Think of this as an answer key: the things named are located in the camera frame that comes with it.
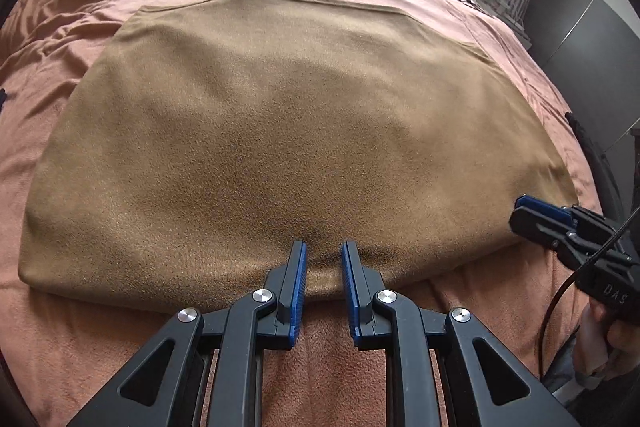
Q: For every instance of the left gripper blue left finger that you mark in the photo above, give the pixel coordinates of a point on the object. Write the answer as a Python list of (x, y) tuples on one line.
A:
[(292, 294)]

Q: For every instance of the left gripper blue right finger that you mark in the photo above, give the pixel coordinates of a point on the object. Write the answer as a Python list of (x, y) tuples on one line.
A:
[(357, 294)]

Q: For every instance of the orange-brown bed blanket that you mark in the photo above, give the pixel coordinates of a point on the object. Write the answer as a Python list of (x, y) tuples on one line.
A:
[(61, 351)]

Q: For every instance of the tan printed t-shirt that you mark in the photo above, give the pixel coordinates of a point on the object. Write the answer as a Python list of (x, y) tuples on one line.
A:
[(207, 138)]

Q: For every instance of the person's right hand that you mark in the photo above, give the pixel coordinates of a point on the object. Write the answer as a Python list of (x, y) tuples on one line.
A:
[(602, 344)]

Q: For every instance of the dark grey wardrobe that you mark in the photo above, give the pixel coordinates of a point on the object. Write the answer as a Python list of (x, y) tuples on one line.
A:
[(592, 56)]

